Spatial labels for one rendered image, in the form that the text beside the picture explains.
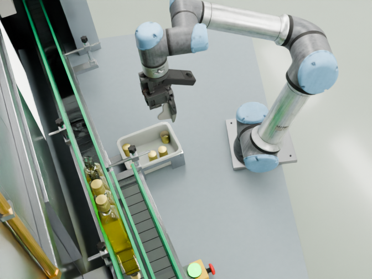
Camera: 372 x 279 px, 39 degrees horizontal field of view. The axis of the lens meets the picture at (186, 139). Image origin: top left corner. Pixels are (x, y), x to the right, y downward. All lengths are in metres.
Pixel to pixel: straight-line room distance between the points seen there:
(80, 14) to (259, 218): 1.21
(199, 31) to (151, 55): 0.14
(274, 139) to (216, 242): 0.42
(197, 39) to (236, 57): 1.03
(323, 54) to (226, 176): 0.70
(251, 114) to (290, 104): 0.27
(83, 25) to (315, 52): 1.27
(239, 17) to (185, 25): 0.20
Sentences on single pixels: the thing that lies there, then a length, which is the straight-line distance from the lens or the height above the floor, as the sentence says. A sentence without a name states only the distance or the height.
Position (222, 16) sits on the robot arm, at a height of 1.46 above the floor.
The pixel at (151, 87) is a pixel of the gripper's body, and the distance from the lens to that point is 1.55.
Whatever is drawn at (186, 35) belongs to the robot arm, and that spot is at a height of 1.51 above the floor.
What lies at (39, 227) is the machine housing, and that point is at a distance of 1.28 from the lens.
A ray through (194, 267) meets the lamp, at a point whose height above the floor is 0.85.
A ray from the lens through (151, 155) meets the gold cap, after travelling 2.04.
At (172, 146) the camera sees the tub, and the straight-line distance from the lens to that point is 2.11.
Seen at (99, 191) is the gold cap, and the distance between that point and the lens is 1.60.
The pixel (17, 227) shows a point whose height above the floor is 1.63.
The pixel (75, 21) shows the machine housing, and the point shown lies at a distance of 2.48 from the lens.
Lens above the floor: 2.45
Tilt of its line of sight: 52 degrees down
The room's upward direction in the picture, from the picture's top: 10 degrees counter-clockwise
